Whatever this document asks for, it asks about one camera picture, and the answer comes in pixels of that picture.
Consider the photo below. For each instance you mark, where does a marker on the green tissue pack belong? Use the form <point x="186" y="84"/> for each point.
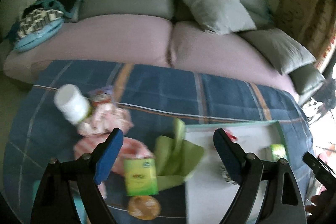
<point x="277" y="151"/>

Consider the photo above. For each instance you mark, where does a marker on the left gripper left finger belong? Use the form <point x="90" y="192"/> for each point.
<point x="54" y="202"/>

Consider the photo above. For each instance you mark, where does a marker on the purple wet wipes pack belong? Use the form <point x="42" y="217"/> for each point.
<point x="101" y="95"/>

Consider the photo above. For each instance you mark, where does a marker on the red yarn scrunchie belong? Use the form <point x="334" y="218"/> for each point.
<point x="231" y="136"/>

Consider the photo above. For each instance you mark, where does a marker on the blue plaid blanket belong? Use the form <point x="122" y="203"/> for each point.
<point x="154" y="96"/>

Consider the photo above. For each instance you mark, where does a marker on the white tray teal rim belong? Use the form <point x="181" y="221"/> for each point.
<point x="208" y="195"/>

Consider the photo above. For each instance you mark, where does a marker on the grey throw pillow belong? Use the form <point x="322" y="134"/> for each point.
<point x="282" y="51"/>
<point x="221" y="17"/>

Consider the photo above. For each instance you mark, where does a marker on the orange round snack pack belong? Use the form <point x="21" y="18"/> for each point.
<point x="145" y="208"/>

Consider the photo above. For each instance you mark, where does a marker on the white pill bottle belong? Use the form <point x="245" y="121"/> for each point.
<point x="73" y="105"/>

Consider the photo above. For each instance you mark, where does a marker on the pink white striped towel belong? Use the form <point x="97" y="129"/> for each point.
<point x="131" y="149"/>

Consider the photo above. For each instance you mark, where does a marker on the black white patterned cushion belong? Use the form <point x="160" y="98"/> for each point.
<point x="37" y="20"/>

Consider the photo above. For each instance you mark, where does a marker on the pink seat cover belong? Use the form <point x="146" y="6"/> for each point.
<point x="149" y="40"/>

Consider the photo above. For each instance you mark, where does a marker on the pink floral cloth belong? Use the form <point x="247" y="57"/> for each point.
<point x="104" y="119"/>

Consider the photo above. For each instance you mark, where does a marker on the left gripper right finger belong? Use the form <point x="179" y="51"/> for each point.
<point x="282" y="202"/>

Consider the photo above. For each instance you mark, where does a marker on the green tea box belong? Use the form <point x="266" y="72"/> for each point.
<point x="140" y="177"/>

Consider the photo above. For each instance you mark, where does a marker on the leopard print scrunchie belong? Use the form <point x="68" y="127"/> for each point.
<point x="226" y="176"/>

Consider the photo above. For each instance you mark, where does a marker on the green cloth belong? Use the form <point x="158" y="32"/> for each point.
<point x="176" y="158"/>

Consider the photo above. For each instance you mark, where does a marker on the person's right hand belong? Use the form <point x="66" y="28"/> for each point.
<point x="322" y="209"/>

